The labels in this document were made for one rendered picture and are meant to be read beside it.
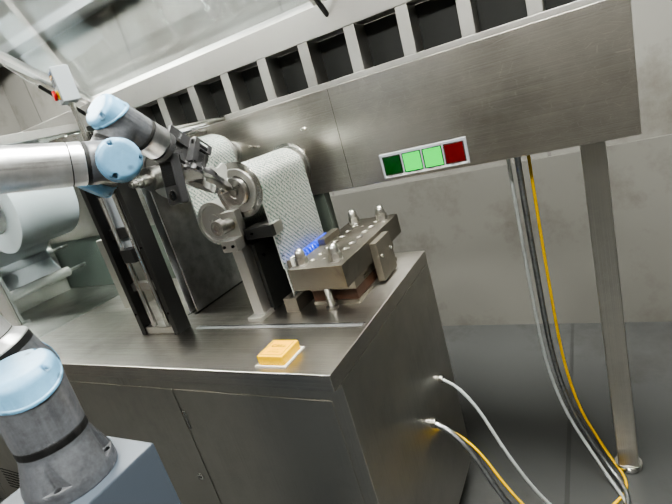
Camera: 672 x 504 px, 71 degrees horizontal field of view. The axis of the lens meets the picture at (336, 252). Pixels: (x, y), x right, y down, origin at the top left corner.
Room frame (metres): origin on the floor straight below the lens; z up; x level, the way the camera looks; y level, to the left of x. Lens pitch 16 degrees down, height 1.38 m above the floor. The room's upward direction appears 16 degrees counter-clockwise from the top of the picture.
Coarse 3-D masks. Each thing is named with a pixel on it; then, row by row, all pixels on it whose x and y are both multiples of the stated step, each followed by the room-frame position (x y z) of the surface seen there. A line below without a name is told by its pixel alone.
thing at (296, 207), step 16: (288, 192) 1.30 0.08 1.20; (304, 192) 1.36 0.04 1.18; (272, 208) 1.22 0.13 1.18; (288, 208) 1.28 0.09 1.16; (304, 208) 1.34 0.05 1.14; (288, 224) 1.26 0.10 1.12; (304, 224) 1.32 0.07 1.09; (320, 224) 1.39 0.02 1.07; (288, 240) 1.24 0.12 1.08; (304, 240) 1.30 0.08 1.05; (288, 256) 1.22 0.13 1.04
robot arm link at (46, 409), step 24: (24, 360) 0.74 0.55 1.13; (48, 360) 0.73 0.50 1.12; (0, 384) 0.68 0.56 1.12; (24, 384) 0.68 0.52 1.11; (48, 384) 0.70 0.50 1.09; (0, 408) 0.67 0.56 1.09; (24, 408) 0.67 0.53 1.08; (48, 408) 0.69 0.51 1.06; (72, 408) 0.72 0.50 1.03; (0, 432) 0.68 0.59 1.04; (24, 432) 0.67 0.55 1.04; (48, 432) 0.68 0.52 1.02
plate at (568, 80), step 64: (448, 64) 1.24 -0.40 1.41; (512, 64) 1.16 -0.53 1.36; (576, 64) 1.10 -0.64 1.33; (256, 128) 1.58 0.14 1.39; (320, 128) 1.46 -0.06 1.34; (384, 128) 1.35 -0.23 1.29; (448, 128) 1.26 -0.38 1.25; (512, 128) 1.18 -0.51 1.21; (576, 128) 1.10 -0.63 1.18; (640, 128) 1.04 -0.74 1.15; (320, 192) 1.49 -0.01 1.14
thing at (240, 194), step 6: (228, 180) 1.21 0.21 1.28; (234, 180) 1.20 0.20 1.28; (240, 180) 1.20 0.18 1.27; (234, 186) 1.20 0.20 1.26; (240, 186) 1.19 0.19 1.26; (246, 186) 1.20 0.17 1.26; (228, 192) 1.22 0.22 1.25; (234, 192) 1.21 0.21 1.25; (240, 192) 1.20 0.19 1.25; (246, 192) 1.19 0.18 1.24; (228, 198) 1.22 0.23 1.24; (234, 198) 1.21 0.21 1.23; (240, 198) 1.20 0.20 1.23; (246, 198) 1.20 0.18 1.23; (234, 204) 1.21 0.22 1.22; (240, 204) 1.20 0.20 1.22
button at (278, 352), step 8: (272, 344) 0.97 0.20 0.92; (280, 344) 0.96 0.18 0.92; (288, 344) 0.95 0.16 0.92; (296, 344) 0.95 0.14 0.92; (264, 352) 0.94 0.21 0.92; (272, 352) 0.93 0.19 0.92; (280, 352) 0.92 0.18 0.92; (288, 352) 0.92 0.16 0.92; (296, 352) 0.94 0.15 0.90; (264, 360) 0.92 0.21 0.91; (272, 360) 0.91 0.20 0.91; (280, 360) 0.90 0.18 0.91; (288, 360) 0.91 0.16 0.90
